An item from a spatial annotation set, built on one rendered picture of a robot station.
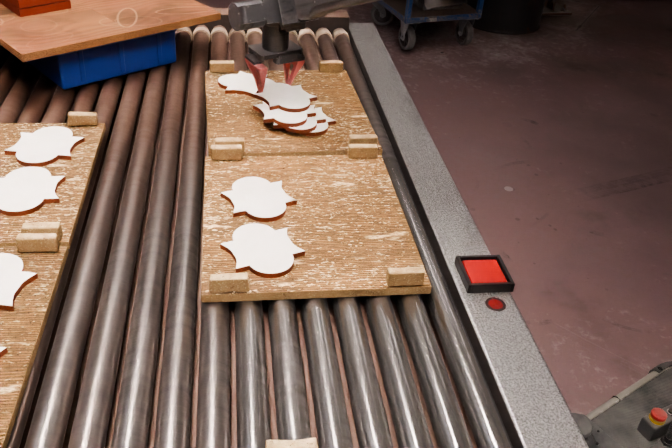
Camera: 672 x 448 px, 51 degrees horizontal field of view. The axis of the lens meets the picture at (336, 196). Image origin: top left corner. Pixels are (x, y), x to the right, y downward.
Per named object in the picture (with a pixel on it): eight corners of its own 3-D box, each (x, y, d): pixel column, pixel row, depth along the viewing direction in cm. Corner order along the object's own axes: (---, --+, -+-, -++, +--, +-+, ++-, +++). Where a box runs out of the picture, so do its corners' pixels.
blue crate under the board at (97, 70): (118, 26, 197) (115, -10, 192) (180, 62, 179) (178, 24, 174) (6, 49, 179) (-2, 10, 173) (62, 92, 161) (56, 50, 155)
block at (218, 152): (242, 155, 139) (242, 143, 138) (242, 160, 138) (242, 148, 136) (210, 156, 138) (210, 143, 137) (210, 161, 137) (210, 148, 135)
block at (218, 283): (249, 284, 107) (249, 271, 105) (249, 293, 105) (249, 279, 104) (208, 286, 106) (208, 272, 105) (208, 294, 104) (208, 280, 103)
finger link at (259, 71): (287, 94, 157) (288, 54, 152) (258, 100, 153) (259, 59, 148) (272, 82, 161) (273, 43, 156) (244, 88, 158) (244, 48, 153)
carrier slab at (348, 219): (380, 161, 144) (381, 154, 143) (430, 294, 110) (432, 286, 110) (205, 163, 139) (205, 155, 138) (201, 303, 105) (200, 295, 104)
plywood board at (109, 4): (120, -30, 208) (119, -36, 207) (221, 19, 178) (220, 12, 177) (-62, -3, 178) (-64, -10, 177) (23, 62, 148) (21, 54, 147)
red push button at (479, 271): (494, 265, 119) (496, 258, 118) (506, 288, 114) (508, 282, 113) (460, 266, 118) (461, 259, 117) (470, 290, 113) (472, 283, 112)
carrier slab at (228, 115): (345, 75, 180) (346, 69, 179) (382, 156, 146) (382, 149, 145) (204, 76, 173) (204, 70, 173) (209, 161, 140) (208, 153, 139)
